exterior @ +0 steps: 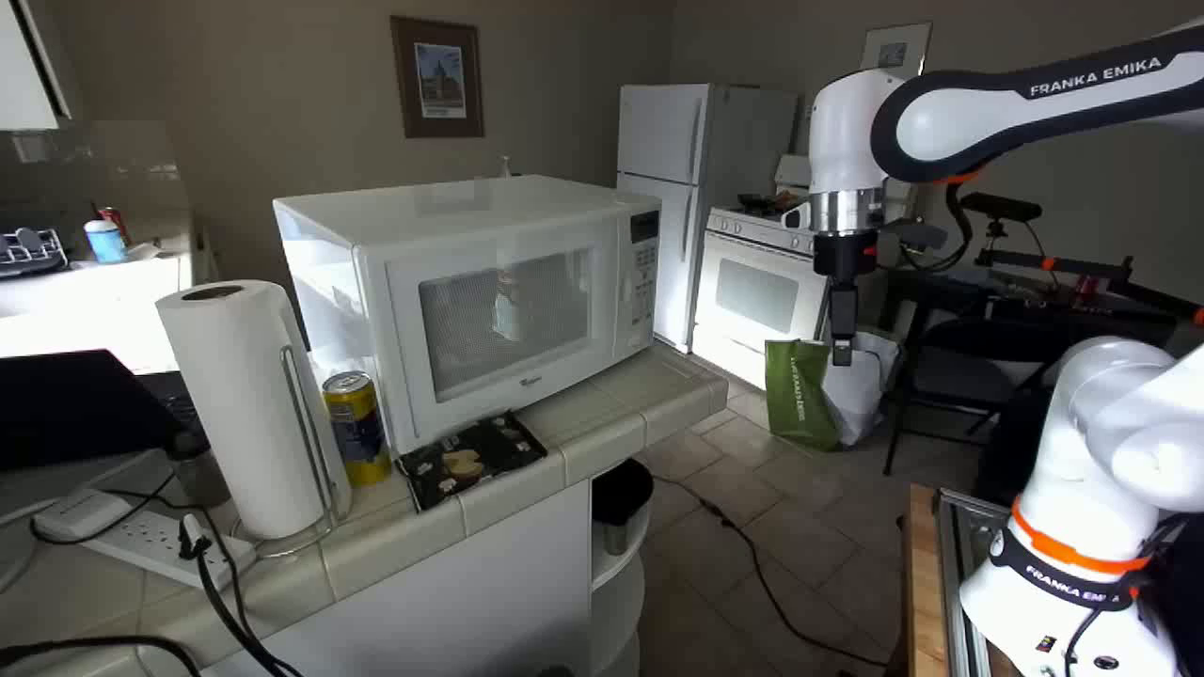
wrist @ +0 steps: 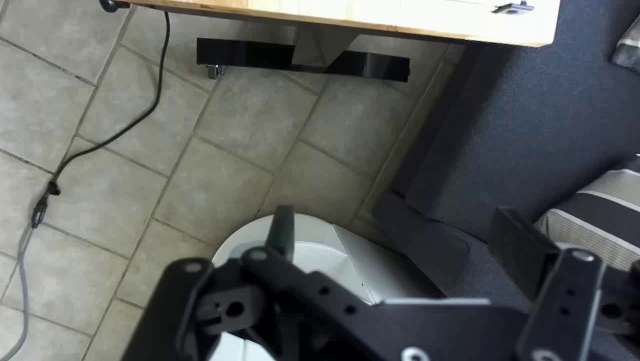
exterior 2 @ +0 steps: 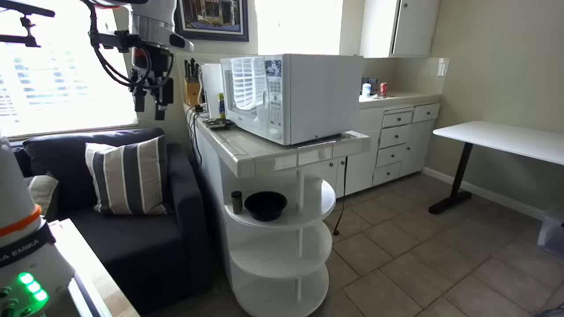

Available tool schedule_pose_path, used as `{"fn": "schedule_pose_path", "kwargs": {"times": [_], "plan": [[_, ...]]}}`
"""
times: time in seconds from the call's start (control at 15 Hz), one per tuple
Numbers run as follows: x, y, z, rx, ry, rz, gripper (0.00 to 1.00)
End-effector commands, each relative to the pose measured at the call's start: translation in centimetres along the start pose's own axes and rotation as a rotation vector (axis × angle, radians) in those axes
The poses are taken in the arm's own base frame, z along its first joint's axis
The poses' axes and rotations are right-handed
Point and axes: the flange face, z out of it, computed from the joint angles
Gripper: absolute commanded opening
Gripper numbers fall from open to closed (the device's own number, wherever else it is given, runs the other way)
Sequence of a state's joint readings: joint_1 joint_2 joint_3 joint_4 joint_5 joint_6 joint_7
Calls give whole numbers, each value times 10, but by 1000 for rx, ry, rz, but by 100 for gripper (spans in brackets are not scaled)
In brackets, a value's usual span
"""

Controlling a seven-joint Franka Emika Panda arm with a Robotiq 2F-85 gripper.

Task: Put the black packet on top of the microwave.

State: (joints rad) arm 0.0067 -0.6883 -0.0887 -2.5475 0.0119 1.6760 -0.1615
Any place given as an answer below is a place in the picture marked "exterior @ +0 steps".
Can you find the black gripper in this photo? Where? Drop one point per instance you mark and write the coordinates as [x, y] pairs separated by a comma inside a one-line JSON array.
[[844, 259]]

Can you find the small light framed picture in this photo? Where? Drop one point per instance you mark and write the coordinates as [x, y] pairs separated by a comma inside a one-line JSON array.
[[892, 54]]

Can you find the white corner shelf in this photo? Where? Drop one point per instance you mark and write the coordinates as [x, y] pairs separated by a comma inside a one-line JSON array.
[[620, 587]]

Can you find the white plastic bag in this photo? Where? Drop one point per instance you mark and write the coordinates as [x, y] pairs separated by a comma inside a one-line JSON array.
[[865, 404]]

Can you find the white refrigerator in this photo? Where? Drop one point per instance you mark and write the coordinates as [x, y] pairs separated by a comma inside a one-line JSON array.
[[660, 138]]

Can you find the black camera on stand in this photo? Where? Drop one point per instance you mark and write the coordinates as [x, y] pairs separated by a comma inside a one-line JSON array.
[[998, 208]]

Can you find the green shopping bag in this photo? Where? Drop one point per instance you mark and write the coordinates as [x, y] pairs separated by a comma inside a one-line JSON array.
[[795, 398]]

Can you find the white wall cabinet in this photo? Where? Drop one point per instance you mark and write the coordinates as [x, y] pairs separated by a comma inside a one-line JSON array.
[[26, 62]]

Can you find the black laptop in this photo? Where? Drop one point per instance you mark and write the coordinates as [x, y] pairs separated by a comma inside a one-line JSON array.
[[76, 407]]

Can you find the black dish rack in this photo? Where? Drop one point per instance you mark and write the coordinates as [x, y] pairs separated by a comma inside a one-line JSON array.
[[27, 251]]

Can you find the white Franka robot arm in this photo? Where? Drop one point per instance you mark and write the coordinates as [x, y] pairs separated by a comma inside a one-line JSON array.
[[979, 116]]

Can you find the black snack packet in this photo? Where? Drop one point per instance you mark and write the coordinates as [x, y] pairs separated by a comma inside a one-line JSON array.
[[471, 459]]

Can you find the dark framed wall picture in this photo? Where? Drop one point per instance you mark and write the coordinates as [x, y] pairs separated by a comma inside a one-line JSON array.
[[440, 77]]

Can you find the yellow drink can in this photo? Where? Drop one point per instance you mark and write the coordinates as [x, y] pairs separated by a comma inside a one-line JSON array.
[[361, 434]]

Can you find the black stovetop pan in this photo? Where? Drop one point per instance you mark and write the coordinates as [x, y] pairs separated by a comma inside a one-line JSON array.
[[770, 200]]

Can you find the white kitchen stove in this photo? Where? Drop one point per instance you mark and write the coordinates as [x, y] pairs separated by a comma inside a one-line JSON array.
[[756, 296]]

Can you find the wooden table board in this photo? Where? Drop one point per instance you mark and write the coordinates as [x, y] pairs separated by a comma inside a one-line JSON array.
[[924, 587]]

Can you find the white power strip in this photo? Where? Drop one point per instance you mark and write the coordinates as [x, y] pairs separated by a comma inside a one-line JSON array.
[[137, 534]]

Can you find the white paper towel roll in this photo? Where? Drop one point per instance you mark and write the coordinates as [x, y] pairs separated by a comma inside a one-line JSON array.
[[238, 400]]

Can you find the white power adapter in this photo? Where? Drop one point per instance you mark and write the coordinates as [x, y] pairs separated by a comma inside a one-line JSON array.
[[76, 512]]

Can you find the white microwave oven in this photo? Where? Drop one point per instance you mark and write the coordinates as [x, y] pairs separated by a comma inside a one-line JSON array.
[[501, 212]]

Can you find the black folding table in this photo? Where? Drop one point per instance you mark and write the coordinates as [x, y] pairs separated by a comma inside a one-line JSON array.
[[992, 340]]

